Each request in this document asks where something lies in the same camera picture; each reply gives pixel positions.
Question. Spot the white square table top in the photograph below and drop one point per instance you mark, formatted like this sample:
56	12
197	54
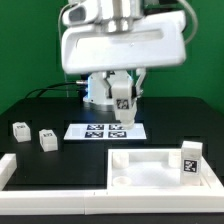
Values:
153	169

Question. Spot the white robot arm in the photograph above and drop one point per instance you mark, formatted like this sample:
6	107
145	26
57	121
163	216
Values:
116	16

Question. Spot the white U-shaped fence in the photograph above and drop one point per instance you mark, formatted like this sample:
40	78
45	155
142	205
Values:
104	201

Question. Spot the white sheet with tags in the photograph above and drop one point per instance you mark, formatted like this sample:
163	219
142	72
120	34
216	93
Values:
104	132

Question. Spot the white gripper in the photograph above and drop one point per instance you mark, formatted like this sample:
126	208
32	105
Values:
154	41

